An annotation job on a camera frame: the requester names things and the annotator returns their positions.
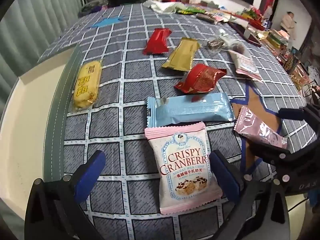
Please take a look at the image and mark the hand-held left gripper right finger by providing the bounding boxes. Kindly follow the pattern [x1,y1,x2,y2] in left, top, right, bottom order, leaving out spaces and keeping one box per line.
[209,150,292,240]

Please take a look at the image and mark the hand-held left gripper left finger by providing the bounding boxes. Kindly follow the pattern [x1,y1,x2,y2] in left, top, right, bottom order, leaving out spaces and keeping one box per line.
[24,150,107,240]

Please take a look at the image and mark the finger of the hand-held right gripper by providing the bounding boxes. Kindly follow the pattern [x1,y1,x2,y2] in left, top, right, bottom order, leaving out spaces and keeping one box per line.
[278,107,320,137]
[239,140,304,180]

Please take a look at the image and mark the mauve snack packet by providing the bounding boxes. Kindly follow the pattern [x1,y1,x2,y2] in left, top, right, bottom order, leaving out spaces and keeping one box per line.
[234,106,288,150]

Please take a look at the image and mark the pink white nougat packet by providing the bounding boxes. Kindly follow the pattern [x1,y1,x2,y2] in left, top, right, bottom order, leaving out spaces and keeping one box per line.
[144,122,223,215]

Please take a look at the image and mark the brown star with blue edge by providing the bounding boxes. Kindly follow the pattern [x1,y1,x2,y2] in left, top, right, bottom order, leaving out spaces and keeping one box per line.
[229,81,288,174]

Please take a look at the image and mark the grey checked cloth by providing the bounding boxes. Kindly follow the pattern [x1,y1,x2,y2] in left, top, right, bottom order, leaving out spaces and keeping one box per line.
[37,2,309,240]

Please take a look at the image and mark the grey-green edge strip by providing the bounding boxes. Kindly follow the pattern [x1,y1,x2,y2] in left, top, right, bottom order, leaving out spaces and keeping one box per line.
[43,44,83,182]

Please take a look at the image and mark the small pink white packet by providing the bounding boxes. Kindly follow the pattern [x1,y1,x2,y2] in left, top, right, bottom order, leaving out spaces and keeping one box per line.
[229,50,263,82]

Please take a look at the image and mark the light blue snack packet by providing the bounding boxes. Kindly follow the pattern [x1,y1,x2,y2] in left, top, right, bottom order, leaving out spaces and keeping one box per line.
[146,92,236,128]

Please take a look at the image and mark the clear-wrapped brown candy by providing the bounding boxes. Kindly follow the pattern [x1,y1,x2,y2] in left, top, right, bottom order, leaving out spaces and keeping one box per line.
[230,44,247,55]

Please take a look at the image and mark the pile of assorted snack packets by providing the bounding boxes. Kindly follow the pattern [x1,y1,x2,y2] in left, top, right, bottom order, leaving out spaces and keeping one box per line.
[175,1,320,92]

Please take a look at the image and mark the yellow cake packet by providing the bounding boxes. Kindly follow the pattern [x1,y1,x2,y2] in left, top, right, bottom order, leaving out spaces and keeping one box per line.
[72,59,103,112]

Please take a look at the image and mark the red patterned snack packet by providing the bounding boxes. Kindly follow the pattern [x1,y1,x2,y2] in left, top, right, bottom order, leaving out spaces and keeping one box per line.
[174,63,227,94]

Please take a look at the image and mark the crumpled clear wrapper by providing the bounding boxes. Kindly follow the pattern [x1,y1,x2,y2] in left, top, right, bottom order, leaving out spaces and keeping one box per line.
[217,29,242,48]

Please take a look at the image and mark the clear-wrapped dark candy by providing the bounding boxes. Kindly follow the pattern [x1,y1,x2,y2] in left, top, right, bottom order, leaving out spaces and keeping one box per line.
[205,38,227,53]

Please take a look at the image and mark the gold snack packet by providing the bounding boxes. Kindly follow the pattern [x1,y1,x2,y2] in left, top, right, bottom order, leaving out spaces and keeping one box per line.
[161,37,201,71]

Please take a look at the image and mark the plain red snack packet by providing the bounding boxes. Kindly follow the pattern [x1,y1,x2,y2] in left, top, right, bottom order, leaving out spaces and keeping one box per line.
[143,28,172,55]

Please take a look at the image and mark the blue star sticker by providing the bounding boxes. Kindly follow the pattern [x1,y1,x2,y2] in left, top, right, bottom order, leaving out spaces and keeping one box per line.
[90,15,125,29]

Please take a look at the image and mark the grey curtain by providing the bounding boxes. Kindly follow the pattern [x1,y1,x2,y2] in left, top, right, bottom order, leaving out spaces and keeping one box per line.
[0,0,84,98]

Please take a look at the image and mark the white plastic bag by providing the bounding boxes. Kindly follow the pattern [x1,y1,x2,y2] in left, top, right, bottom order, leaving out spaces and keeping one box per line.
[143,0,181,13]

